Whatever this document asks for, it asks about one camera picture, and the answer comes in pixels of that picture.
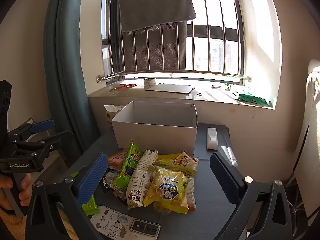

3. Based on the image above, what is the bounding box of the green plastic packet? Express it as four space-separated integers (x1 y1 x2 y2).
236 92 272 106

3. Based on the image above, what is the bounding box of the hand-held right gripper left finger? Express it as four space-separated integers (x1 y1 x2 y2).
24 152 108 240

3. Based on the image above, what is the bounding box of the grey towel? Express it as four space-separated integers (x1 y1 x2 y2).
117 0 197 72

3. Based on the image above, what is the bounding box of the light green snack packet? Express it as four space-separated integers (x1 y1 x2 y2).
71 171 98 216

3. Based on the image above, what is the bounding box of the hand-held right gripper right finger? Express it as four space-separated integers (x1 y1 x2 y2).
209 152 298 240

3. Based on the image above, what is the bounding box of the steel window guard rail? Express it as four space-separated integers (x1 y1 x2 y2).
94 0 250 83

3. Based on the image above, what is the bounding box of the white remote control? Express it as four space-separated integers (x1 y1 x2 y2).
206 127 219 150

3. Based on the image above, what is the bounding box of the orange and yellow snack packet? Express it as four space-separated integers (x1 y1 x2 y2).
174 151 199 171

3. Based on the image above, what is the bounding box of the white covered rack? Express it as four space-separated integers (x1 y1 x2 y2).
292 59 320 218

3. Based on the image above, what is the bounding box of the small cardboard box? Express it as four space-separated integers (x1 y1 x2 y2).
19 117 35 128

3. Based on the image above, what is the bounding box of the person's left hand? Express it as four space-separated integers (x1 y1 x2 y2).
0 173 33 213

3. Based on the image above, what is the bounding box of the small dark snack packet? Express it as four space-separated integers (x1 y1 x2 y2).
100 169 121 200

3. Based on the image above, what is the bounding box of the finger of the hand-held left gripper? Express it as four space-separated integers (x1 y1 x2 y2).
14 131 73 166
9 119 55 143

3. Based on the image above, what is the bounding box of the phone with cartoon case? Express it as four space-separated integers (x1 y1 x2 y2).
90 205 161 237

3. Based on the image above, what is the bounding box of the large yellow snack bag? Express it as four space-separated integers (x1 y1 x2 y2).
154 152 199 179

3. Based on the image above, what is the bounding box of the white cardboard box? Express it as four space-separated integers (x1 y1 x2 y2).
111 101 198 156

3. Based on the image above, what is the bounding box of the tape roll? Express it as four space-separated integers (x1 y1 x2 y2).
144 78 157 90

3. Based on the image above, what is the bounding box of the grey flat board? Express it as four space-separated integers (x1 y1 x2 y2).
146 83 195 94

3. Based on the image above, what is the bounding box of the red pen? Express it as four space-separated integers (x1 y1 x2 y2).
114 83 137 90

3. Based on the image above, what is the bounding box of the yellow snack packet blue print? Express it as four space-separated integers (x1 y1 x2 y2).
143 166 190 215

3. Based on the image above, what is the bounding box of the teal curtain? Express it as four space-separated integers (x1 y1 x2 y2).
44 0 103 157

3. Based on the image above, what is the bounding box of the white and brown snack packet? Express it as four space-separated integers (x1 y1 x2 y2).
126 149 158 210

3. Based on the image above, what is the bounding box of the person's left forearm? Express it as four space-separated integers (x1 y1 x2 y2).
0 207 77 240

